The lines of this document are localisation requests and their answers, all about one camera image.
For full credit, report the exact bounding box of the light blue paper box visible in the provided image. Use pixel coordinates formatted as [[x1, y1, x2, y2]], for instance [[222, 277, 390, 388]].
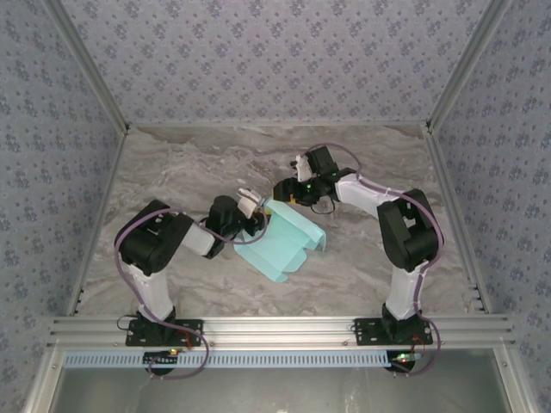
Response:
[[234, 196, 327, 284]]

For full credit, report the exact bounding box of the small controller board with LED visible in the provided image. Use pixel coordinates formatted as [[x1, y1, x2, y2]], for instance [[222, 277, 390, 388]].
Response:
[[143, 348, 181, 367], [389, 350, 422, 372]]

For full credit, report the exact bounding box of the aluminium mounting rail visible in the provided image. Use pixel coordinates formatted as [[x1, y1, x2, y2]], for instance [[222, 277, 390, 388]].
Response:
[[46, 315, 517, 350]]

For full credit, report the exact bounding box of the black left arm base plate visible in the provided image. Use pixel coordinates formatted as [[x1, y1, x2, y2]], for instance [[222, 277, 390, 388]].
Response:
[[125, 317, 204, 347]]

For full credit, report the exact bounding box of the aluminium side rail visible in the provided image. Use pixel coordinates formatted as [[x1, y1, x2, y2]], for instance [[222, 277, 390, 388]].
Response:
[[424, 124, 494, 315], [66, 126, 130, 317]]

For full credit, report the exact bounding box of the slotted white cable duct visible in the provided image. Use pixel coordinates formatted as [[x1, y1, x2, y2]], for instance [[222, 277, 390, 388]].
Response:
[[62, 350, 391, 369]]

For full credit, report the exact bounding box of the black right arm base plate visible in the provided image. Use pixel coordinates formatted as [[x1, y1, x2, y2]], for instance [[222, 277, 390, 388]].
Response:
[[353, 317, 434, 348]]

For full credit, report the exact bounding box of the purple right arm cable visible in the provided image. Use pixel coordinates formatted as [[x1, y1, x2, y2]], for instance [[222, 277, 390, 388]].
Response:
[[303, 144, 447, 378]]

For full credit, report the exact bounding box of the aluminium frame post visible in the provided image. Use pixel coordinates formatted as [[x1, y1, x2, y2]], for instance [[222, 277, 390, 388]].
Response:
[[424, 0, 516, 130], [45, 0, 131, 133]]

